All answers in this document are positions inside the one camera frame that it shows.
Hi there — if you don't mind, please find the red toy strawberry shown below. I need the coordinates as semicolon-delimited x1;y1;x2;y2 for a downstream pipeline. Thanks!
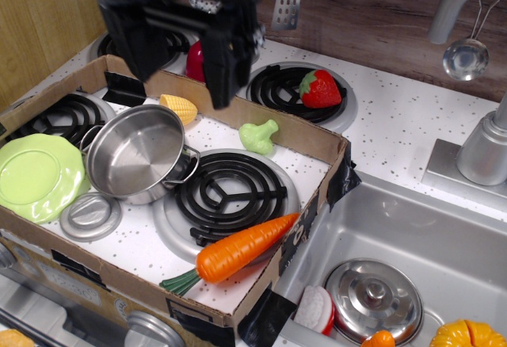
299;70;342;109

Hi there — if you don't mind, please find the dark red toy pepper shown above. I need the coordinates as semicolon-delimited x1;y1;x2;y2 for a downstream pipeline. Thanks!
185;40;205;83

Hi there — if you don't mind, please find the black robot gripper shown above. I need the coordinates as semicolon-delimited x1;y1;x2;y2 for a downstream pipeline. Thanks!
97;0;264;109

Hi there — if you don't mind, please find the small orange toy piece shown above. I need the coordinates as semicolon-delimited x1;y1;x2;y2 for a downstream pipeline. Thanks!
360;330;395;347

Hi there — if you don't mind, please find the silver toy faucet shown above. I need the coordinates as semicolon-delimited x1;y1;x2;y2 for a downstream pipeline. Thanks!
422;0;506;204

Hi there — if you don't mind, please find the silver toy sink basin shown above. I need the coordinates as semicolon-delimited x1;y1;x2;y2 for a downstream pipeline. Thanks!
276;174;506;346

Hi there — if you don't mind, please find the hanging metal ladle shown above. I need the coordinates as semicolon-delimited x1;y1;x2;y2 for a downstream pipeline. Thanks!
443;0;502;82

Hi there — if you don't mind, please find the yellow toy corn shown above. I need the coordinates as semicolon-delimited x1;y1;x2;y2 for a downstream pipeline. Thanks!
159;94;198;125

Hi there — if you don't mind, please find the light green toy broccoli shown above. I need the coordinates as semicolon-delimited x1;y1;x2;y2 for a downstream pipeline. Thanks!
238;120;279;155

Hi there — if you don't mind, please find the back left black burner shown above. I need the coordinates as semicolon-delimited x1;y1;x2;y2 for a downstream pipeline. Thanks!
88;30;198;74

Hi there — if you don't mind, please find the brown cardboard fence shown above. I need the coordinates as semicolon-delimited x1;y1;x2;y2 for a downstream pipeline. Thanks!
1;71;354;346

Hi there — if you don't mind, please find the front right black burner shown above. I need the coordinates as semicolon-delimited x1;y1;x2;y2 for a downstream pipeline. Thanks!
175;151;288;246

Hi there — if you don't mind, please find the silver front stove knob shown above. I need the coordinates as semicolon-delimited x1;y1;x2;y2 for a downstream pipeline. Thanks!
59;193;122;242

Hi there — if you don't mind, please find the silver oven front knob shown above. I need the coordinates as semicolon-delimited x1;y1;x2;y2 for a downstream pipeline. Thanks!
124;311;186;347

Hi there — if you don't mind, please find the back right black burner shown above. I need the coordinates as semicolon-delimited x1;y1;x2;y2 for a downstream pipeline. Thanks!
246;64;348;124

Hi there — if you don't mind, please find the light green plastic plate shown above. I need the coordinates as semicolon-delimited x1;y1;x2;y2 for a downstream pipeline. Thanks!
1;134;91;224

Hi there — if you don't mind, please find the yellow orange toy pumpkin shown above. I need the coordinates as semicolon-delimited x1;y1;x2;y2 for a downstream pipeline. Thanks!
429;319;506;347

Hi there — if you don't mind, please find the hanging slotted metal spatula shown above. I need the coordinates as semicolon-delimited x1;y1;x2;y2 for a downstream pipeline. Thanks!
271;0;300;31

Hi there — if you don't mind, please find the orange toy carrot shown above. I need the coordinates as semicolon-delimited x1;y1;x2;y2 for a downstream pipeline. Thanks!
159;213;299;296

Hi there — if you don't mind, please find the white and red toy food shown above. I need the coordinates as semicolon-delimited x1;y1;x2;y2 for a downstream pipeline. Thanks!
294;286;334;336

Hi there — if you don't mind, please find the orange toy at corner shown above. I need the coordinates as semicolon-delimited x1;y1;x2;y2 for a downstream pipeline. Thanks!
0;329;36;347

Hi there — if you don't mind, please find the stainless steel pot lid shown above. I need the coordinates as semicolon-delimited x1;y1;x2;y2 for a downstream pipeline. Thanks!
325;258;423;345

